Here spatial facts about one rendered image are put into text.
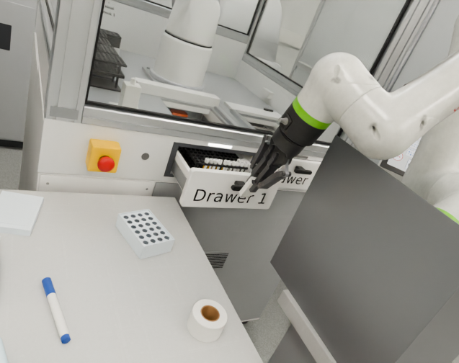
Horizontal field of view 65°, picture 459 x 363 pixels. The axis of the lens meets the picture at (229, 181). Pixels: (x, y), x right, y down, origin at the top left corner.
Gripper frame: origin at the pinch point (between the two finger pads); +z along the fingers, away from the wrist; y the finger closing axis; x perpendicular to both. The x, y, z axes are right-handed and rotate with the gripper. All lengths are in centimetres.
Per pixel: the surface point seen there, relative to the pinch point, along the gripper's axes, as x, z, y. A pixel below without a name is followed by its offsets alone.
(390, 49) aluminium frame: 47, -33, -34
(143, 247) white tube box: -27.0, 9.5, 11.3
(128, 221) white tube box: -28.1, 13.2, 2.4
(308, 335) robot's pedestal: 5.7, 5.7, 36.5
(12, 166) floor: -50, 140, -116
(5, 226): -53, 15, 3
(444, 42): 157, -28, -96
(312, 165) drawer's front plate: 37.3, 6.7, -17.4
